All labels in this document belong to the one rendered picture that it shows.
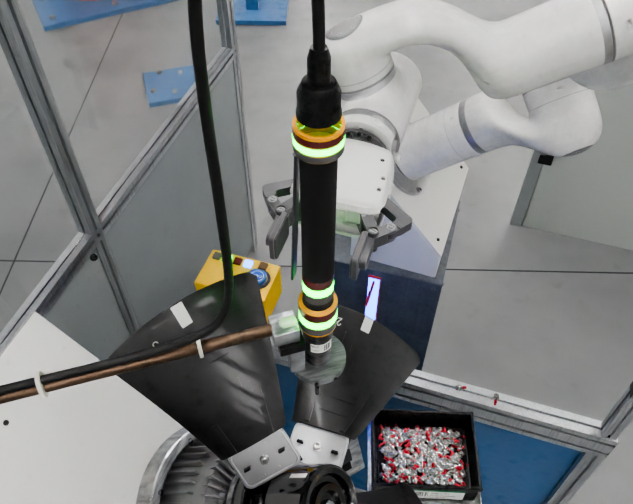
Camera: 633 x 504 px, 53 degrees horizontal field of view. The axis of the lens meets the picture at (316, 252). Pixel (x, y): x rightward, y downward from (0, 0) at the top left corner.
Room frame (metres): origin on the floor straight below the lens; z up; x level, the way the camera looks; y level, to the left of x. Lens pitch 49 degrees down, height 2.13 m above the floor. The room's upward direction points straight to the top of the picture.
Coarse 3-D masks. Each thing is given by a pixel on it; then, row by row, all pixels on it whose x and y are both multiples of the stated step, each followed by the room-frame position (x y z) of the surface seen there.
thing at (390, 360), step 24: (336, 336) 0.61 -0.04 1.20; (360, 336) 0.61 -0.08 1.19; (384, 336) 0.62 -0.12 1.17; (360, 360) 0.57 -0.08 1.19; (384, 360) 0.58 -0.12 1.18; (408, 360) 0.59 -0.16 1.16; (312, 384) 0.52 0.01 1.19; (336, 384) 0.52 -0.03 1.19; (360, 384) 0.52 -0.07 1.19; (384, 384) 0.53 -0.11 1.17; (312, 408) 0.48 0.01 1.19; (336, 408) 0.48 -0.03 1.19; (360, 408) 0.48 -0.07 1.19; (336, 432) 0.44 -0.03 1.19; (360, 432) 0.44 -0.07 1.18
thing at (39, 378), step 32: (192, 0) 0.39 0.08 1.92; (320, 0) 0.41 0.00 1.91; (192, 32) 0.39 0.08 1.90; (320, 32) 0.41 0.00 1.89; (224, 224) 0.39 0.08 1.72; (224, 256) 0.39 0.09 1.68; (224, 288) 0.39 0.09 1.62; (224, 320) 0.38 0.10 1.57; (160, 352) 0.36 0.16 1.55; (32, 384) 0.32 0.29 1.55
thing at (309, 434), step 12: (300, 432) 0.44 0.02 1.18; (312, 432) 0.44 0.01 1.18; (324, 432) 0.44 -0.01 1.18; (300, 444) 0.42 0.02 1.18; (312, 444) 0.42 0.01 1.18; (324, 444) 0.42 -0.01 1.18; (336, 444) 0.42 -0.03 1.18; (348, 444) 0.42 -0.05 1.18; (312, 456) 0.40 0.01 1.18; (324, 456) 0.40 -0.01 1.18; (336, 456) 0.40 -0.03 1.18
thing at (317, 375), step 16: (272, 320) 0.41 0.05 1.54; (272, 336) 0.39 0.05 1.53; (288, 336) 0.39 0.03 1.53; (288, 352) 0.38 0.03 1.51; (304, 352) 0.40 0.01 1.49; (336, 352) 0.42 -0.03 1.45; (304, 368) 0.40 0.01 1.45; (320, 368) 0.40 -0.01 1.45; (336, 368) 0.40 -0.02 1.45; (320, 384) 0.38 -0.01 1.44
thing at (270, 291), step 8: (240, 256) 0.90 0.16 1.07; (208, 264) 0.88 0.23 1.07; (216, 264) 0.88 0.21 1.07; (256, 264) 0.88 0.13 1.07; (272, 264) 0.88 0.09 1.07; (200, 272) 0.85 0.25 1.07; (208, 272) 0.85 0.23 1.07; (216, 272) 0.85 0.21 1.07; (240, 272) 0.85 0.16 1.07; (272, 272) 0.85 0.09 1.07; (280, 272) 0.87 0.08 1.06; (200, 280) 0.83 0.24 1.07; (208, 280) 0.83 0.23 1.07; (216, 280) 0.83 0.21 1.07; (272, 280) 0.83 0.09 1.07; (280, 280) 0.86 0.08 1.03; (200, 288) 0.82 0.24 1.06; (264, 288) 0.81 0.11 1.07; (272, 288) 0.82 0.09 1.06; (280, 288) 0.86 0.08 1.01; (264, 296) 0.79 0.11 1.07; (272, 296) 0.82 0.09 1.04; (264, 304) 0.78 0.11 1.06; (272, 304) 0.81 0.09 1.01
